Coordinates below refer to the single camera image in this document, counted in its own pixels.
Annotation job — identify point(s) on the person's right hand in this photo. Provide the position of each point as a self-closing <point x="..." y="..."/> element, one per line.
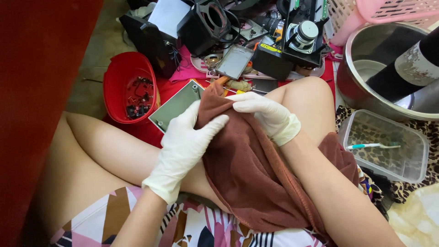
<point x="271" y="115"/>

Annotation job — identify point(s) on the person's left hand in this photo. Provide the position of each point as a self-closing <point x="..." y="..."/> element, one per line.
<point x="181" y="151"/>

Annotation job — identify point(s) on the grey-green plastic panel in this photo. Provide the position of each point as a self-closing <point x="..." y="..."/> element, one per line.
<point x="176" y="106"/>

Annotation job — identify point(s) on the brown towel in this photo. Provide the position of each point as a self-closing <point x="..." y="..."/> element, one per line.
<point x="247" y="164"/>

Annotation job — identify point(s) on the person's right leg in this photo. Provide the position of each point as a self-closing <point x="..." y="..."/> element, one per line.
<point x="308" y="106"/>

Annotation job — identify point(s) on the person's leg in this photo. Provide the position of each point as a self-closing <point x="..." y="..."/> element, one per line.
<point x="308" y="106"/>
<point x="92" y="154"/>

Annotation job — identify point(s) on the beige knobbly lump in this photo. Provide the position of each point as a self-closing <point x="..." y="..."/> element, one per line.
<point x="239" y="84"/>

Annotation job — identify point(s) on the black box with yellow label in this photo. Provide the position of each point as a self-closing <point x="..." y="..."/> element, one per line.
<point x="271" y="61"/>

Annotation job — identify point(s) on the pink plastic tray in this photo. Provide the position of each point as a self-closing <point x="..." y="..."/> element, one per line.
<point x="308" y="73"/>

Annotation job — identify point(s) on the red mat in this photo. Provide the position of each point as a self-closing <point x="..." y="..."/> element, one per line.
<point x="168" y="91"/>

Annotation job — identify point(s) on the grey metal plate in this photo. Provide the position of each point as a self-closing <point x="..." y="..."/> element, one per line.
<point x="234" y="61"/>

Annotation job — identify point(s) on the heap of small black parts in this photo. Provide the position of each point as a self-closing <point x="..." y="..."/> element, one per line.
<point x="139" y="97"/>

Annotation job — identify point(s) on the small bare speaker driver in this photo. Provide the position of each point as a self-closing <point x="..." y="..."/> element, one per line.
<point x="212" y="61"/>

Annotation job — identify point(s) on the pink cloth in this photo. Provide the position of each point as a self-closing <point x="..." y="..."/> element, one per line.
<point x="187" y="70"/>

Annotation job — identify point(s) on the patterned dress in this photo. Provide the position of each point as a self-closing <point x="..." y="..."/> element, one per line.
<point x="205" y="233"/>

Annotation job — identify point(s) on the silver speaker driver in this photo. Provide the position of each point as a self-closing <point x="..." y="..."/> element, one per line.
<point x="303" y="34"/>

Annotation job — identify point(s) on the steel pot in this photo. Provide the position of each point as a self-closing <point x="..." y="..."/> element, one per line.
<point x="353" y="85"/>

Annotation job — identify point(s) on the person's left leg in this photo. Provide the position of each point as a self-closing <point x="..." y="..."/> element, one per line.
<point x="92" y="154"/>

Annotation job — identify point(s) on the red plastic bucket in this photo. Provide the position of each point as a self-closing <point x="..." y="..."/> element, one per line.
<point x="116" y="85"/>

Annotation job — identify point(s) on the white and teal toothbrush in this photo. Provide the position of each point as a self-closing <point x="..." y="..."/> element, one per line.
<point x="370" y="146"/>

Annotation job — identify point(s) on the black speaker cabinet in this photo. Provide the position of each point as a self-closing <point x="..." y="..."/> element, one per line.
<point x="151" y="44"/>

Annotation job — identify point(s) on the black housing with round opening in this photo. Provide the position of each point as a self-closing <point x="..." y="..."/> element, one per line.
<point x="202" y="27"/>

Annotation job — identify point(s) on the colourful patterned cloth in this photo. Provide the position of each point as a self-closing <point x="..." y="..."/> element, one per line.
<point x="368" y="187"/>

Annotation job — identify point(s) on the clear plastic container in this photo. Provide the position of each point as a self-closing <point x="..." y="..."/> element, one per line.
<point x="384" y="164"/>

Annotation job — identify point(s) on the white paper sheet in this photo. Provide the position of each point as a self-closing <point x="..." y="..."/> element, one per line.
<point x="168" y="15"/>

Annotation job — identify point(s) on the dark bottle with worn label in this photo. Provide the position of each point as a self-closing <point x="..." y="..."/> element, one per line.
<point x="411" y="65"/>

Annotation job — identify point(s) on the pink plastic basket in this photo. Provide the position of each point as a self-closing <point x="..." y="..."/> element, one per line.
<point x="384" y="10"/>

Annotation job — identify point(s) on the red furniture side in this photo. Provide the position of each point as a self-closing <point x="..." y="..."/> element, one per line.
<point x="31" y="85"/>

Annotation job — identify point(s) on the leopard print cloth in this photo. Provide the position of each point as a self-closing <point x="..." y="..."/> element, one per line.
<point x="432" y="151"/>

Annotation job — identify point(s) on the black speaker frame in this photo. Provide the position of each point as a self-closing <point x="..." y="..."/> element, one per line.
<point x="305" y="58"/>

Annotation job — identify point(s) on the grey metal bracket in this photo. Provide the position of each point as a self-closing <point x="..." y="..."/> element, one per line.
<point x="253" y="32"/>

